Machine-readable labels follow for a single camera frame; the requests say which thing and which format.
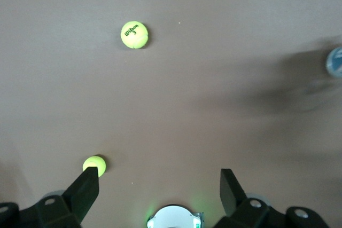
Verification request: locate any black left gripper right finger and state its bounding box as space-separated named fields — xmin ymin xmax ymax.
xmin=213 ymin=168 xmax=330 ymax=228

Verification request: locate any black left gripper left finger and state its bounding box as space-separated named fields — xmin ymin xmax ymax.
xmin=0 ymin=166 xmax=100 ymax=228

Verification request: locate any white blue tennis ball can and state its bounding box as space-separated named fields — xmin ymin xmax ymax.
xmin=325 ymin=46 xmax=342 ymax=79

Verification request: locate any yellow tennis ball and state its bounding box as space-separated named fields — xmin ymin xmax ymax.
xmin=82 ymin=155 xmax=107 ymax=178
xmin=120 ymin=20 xmax=149 ymax=50

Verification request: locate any brown table mat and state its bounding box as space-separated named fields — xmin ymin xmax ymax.
xmin=0 ymin=0 xmax=342 ymax=228

